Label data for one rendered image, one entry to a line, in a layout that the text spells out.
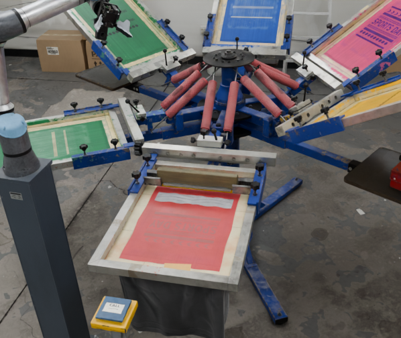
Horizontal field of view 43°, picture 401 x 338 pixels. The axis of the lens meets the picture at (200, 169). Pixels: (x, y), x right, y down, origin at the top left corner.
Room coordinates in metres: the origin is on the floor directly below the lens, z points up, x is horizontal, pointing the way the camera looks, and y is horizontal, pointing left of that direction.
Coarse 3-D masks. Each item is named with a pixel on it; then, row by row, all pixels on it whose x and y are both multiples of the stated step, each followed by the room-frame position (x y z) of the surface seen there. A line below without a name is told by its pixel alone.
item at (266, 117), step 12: (192, 84) 3.06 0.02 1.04; (240, 84) 3.07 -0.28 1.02; (180, 96) 2.97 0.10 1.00; (204, 96) 2.92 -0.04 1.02; (288, 96) 2.85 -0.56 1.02; (168, 108) 2.74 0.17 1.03; (192, 108) 2.75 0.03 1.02; (168, 120) 2.65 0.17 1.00; (180, 120) 2.63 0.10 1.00; (192, 120) 2.70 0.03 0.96; (252, 120) 2.63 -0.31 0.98; (264, 120) 2.51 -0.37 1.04; (276, 120) 2.53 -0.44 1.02; (264, 132) 2.51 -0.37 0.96
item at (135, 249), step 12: (156, 192) 1.98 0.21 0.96; (168, 192) 1.97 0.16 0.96; (180, 192) 1.97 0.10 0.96; (192, 192) 1.96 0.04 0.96; (156, 204) 1.89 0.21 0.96; (168, 204) 1.88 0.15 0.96; (180, 204) 1.88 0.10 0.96; (144, 216) 1.80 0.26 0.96; (144, 228) 1.71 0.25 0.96; (132, 240) 1.64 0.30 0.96; (132, 252) 1.56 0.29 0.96; (144, 252) 1.56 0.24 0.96; (156, 252) 1.55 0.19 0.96; (168, 252) 1.55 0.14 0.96
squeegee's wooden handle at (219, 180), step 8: (160, 168) 2.02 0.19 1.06; (168, 168) 2.02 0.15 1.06; (160, 176) 2.01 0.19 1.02; (168, 176) 2.00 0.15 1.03; (176, 176) 1.99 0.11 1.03; (184, 176) 1.98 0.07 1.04; (192, 176) 1.97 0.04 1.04; (200, 176) 1.96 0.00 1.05; (208, 176) 1.95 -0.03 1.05; (216, 176) 1.94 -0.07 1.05; (224, 176) 1.93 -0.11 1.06; (232, 176) 1.93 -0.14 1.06; (192, 184) 1.97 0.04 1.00; (200, 184) 1.96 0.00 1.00; (208, 184) 1.95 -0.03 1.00; (216, 184) 1.94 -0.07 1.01; (224, 184) 1.93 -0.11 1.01
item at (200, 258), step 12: (204, 192) 1.96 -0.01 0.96; (216, 192) 1.95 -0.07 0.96; (216, 216) 1.77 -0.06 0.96; (228, 216) 1.77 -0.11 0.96; (228, 228) 1.69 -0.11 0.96; (216, 240) 1.61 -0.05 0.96; (180, 252) 1.55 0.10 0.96; (192, 252) 1.54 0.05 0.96; (204, 252) 1.54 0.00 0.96; (216, 252) 1.54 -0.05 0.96; (192, 264) 1.47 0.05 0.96; (204, 264) 1.47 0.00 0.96; (216, 264) 1.47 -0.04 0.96
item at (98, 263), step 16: (240, 176) 2.07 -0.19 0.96; (128, 208) 1.82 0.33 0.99; (112, 224) 1.71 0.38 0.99; (112, 240) 1.61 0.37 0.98; (240, 240) 1.56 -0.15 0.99; (96, 256) 1.51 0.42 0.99; (240, 256) 1.47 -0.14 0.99; (112, 272) 1.44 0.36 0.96; (128, 272) 1.43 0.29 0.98; (144, 272) 1.41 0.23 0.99; (160, 272) 1.40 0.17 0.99; (176, 272) 1.40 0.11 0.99; (192, 272) 1.39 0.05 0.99; (240, 272) 1.38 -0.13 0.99; (224, 288) 1.33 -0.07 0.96
